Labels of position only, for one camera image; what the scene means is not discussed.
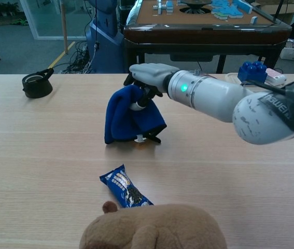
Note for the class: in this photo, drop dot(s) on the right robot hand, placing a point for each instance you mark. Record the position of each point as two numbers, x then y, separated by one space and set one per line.
152 72

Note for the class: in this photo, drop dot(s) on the blue cloth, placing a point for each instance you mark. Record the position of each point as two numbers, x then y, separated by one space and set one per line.
120 116

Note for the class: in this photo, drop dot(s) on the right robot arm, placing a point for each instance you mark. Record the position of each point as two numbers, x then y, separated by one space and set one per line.
214 98

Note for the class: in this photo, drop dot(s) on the blue machine base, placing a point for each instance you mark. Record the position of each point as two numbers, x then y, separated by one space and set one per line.
105 46

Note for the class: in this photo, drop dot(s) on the dark brown mahjong table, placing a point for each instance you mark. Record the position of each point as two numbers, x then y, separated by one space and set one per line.
201 33

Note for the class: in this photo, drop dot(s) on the beige plastic food container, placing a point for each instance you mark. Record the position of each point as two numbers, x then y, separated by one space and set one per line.
232 77

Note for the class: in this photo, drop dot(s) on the wooden pole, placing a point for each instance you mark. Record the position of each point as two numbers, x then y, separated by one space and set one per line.
64 31

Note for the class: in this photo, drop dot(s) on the mahjong tile pile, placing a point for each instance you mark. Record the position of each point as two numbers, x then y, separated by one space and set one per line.
227 9

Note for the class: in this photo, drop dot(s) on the blue toy building block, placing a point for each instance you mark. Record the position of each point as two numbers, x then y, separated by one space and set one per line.
253 74

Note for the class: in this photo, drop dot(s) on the blue white mahjong tile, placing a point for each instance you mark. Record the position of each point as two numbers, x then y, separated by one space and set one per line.
253 20

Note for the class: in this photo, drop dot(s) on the small black teapot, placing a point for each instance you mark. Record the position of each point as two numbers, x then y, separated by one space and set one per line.
36 89

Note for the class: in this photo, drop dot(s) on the blue cookie snack packet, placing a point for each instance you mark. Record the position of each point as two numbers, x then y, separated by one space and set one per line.
126 189

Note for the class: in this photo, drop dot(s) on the pink card box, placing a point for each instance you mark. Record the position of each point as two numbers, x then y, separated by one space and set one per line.
275 76

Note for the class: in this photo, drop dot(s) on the white framed glass partition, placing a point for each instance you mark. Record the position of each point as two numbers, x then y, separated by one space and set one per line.
30 20

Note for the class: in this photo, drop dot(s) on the cardboard box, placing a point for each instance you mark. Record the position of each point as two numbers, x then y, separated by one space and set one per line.
286 7

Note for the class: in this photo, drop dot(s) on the brown capybara plush toy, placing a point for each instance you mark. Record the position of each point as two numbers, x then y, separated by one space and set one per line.
149 228

